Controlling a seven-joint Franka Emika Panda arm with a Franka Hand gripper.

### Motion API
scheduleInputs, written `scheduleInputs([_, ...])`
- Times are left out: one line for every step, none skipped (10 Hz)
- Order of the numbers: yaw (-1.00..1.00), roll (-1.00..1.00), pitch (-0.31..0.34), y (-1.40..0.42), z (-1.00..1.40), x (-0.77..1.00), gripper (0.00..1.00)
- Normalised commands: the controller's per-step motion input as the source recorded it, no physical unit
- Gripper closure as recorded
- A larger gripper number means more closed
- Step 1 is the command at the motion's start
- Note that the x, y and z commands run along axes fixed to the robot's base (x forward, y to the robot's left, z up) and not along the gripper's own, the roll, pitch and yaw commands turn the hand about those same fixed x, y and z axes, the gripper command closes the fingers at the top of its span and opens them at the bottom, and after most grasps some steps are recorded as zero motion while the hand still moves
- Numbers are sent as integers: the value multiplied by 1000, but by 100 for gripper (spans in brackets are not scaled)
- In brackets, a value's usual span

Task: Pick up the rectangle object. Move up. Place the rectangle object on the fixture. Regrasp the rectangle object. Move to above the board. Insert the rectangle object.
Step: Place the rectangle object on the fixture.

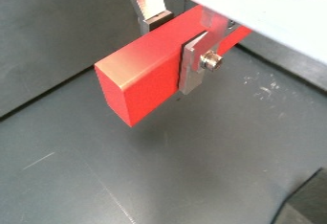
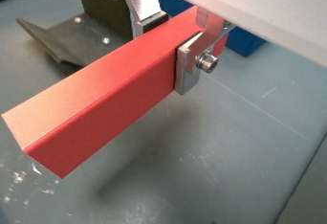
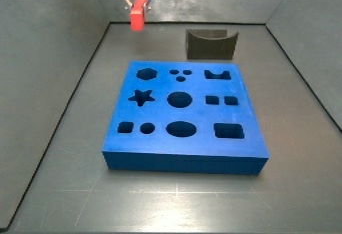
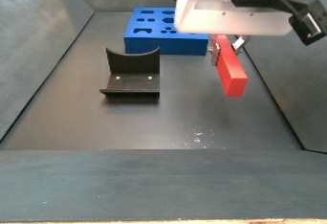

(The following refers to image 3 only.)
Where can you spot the red rectangular block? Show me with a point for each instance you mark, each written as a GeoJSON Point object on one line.
{"type": "Point", "coordinates": [136, 15]}

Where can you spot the blue shape-sorting board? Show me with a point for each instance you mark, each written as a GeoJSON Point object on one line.
{"type": "Point", "coordinates": [184, 119]}

